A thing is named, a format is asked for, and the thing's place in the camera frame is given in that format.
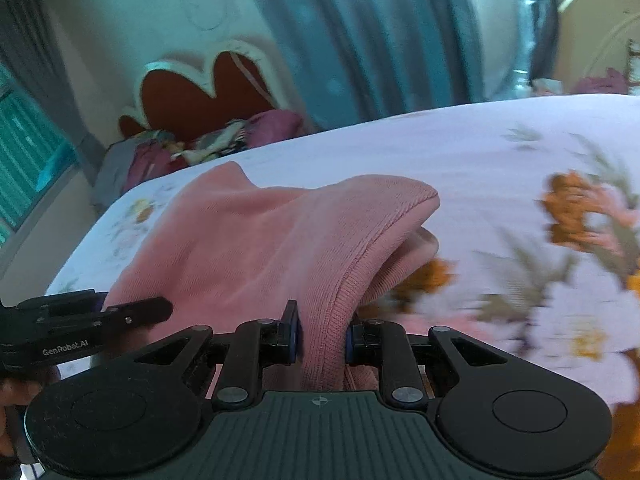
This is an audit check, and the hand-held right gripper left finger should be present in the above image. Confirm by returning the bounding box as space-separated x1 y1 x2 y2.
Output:
133 299 302 411

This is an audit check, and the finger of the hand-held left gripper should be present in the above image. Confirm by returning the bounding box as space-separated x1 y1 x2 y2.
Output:
101 296 174 335

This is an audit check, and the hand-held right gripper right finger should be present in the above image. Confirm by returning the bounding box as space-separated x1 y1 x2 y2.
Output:
344 316 508 409

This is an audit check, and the pink knit sweater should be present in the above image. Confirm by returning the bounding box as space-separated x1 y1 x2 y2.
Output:
102 160 442 395

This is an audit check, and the pile of mixed clothes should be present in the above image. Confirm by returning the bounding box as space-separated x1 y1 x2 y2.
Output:
92 109 307 201

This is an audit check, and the person's left hand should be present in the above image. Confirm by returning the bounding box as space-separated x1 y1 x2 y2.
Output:
0 365 60 461

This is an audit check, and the teal window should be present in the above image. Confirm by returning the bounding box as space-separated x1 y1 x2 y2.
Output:
0 62 81 243

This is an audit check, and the red heart-shaped headboard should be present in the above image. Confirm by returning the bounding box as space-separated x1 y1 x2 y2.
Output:
118 40 281 143

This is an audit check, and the floral bed sheet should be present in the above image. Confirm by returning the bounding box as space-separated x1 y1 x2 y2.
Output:
45 94 640 480

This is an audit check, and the grey curtain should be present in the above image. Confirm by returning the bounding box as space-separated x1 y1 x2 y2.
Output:
0 0 101 181

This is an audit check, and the blue curtain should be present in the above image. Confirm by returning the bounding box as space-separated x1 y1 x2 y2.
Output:
235 0 483 128

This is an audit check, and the purple cloth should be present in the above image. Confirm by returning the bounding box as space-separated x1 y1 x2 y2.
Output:
572 67 630 96

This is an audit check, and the grey hanging cloth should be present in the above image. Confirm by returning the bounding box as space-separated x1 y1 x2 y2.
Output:
505 0 561 92

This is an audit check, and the cream round headboard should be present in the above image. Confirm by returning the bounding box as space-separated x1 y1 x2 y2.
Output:
552 0 640 96

